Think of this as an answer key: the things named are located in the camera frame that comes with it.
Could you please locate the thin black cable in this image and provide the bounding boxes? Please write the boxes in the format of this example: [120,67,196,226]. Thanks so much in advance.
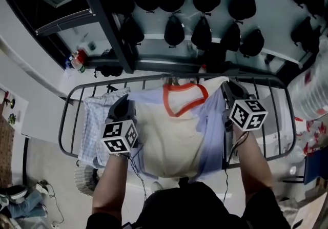
[128,143,148,202]
[222,130,253,204]

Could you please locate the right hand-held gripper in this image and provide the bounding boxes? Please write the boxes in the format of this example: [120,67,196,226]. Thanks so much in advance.
[220,78,269,133]

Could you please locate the clear plastic bag red print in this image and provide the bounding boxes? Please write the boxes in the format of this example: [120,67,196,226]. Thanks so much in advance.
[289,115,328,164]

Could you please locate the person's right forearm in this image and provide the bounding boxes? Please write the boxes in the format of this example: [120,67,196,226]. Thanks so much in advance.
[233,128,274,199]

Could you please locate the blue checkered clothes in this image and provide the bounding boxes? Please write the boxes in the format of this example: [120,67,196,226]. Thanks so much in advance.
[77,87,131,169]

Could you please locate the grey metal drying rack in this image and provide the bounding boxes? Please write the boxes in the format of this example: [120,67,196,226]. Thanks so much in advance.
[58,73,297,170]

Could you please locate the red plastic bottle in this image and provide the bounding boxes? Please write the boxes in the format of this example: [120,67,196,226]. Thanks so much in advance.
[76,49,89,66]

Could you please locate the white woven laundry basket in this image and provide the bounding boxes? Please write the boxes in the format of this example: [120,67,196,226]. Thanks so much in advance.
[74,163,100,197]

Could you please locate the flat cardboard box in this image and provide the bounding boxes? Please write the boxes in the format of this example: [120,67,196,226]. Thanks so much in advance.
[292,192,328,229]

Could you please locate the black power adapter cable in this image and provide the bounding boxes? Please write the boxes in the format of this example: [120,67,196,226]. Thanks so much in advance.
[38,179,65,227]

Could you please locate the wall of black caps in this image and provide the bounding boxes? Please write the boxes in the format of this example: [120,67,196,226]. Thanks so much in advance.
[102,0,328,58]

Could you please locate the white power strip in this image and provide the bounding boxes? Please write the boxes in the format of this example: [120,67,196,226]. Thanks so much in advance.
[35,181,49,195]

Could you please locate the large clear water jug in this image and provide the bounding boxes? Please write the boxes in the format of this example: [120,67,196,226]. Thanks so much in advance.
[286,35,328,121]

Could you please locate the clear bottle green label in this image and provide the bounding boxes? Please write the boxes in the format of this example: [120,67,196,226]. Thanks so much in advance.
[70,55,87,74]

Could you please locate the white shelf cabinet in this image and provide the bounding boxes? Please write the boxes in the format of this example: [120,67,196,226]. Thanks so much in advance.
[0,0,67,136]

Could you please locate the blue plastic bottle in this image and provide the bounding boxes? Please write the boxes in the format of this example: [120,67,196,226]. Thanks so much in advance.
[64,56,74,72]

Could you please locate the cream shirt with red collar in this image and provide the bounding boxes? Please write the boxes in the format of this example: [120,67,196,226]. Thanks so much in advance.
[125,76,230,181]

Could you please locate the person's black clothing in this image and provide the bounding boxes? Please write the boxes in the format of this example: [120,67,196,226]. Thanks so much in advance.
[87,178,290,229]

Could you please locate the black window frame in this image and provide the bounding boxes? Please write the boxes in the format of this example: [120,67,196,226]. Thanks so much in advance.
[0,0,135,75]

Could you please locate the person's left forearm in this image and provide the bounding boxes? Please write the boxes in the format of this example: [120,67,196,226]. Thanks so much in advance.
[91,152,130,217]

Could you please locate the black strap bundle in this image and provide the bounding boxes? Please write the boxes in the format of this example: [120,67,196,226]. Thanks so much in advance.
[93,65,124,78]

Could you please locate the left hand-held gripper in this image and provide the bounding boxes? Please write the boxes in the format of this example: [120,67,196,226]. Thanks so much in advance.
[99,94,140,155]

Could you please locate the blue box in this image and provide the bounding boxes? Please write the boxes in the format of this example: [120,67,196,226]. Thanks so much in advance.
[303,145,328,185]

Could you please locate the person's left shoe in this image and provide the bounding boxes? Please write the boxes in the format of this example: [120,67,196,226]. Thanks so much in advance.
[150,181,163,194]

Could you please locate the white shade table lamp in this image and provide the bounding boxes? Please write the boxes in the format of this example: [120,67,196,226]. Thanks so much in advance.
[4,91,16,108]

